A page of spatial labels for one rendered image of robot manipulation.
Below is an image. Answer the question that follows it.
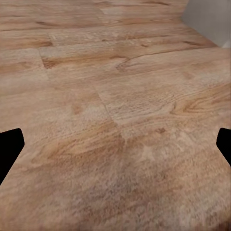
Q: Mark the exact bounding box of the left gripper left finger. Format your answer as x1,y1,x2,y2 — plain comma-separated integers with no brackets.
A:
0,128,25,184

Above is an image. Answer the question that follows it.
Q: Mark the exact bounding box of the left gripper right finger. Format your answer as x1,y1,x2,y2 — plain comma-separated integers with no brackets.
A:
216,128,231,166

